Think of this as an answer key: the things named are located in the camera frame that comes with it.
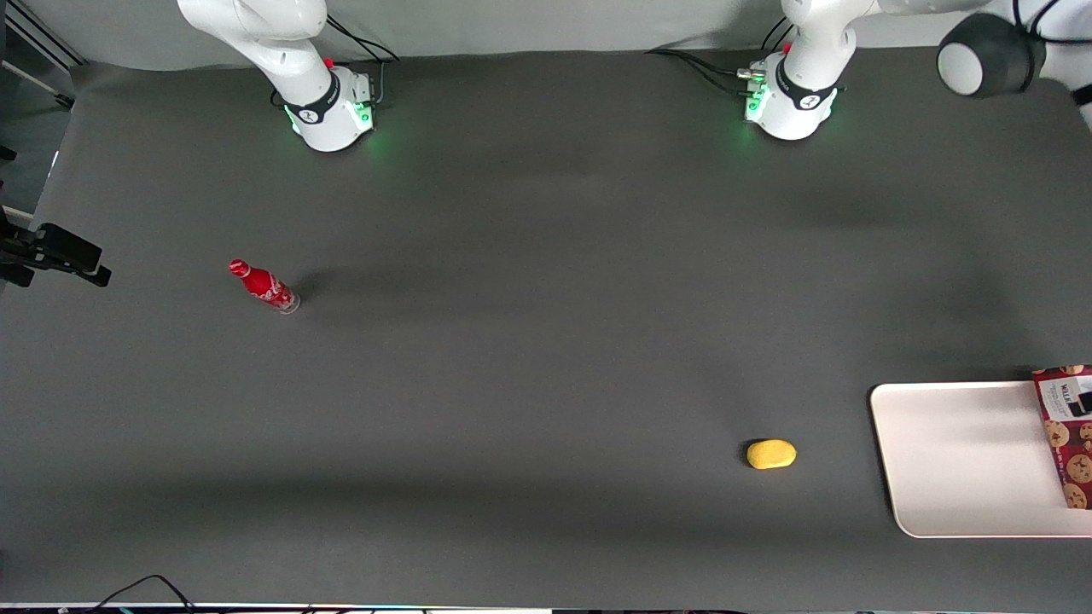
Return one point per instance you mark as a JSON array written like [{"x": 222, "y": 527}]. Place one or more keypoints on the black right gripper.
[{"x": 43, "y": 248}]

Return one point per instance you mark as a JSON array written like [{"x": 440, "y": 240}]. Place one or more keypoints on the red cookie box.
[{"x": 1071, "y": 452}]

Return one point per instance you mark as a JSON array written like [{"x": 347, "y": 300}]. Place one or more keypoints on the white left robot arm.
[{"x": 806, "y": 77}]

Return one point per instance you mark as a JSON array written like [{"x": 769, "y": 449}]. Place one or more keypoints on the white rectangular tray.
[{"x": 964, "y": 460}]

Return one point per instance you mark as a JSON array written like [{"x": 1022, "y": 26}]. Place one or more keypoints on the red cola bottle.
[{"x": 264, "y": 287}]

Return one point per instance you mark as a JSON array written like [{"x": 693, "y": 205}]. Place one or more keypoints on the yellow oval sponge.
[{"x": 771, "y": 454}]

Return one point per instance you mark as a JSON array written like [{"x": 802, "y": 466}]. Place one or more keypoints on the dark grey table cover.
[{"x": 546, "y": 341}]

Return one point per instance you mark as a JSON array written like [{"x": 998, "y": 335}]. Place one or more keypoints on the metal frame rail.
[{"x": 38, "y": 38}]

